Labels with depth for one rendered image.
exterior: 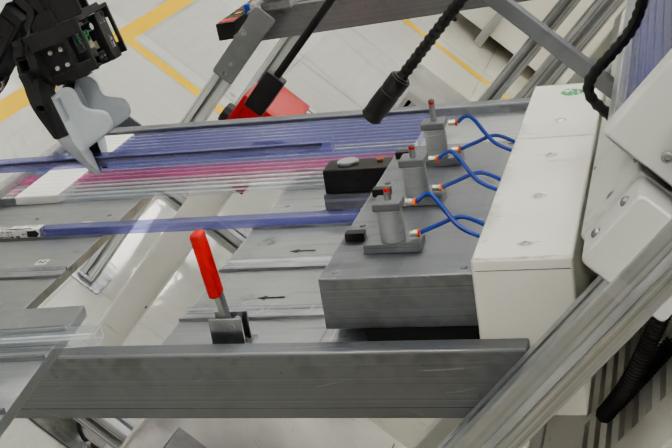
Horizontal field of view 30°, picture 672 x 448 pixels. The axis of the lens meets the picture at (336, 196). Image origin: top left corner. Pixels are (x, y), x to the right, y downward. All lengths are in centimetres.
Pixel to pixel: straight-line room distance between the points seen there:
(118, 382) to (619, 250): 45
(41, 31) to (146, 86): 243
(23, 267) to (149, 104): 221
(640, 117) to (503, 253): 17
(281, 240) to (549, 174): 31
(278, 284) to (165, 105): 243
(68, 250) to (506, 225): 55
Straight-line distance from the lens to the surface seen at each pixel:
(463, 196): 118
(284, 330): 111
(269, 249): 129
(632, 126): 90
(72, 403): 114
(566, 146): 123
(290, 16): 249
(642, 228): 90
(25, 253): 143
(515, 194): 112
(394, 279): 103
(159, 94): 365
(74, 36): 122
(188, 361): 108
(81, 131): 125
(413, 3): 243
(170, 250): 227
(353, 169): 135
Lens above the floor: 164
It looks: 26 degrees down
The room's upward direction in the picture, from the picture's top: 38 degrees clockwise
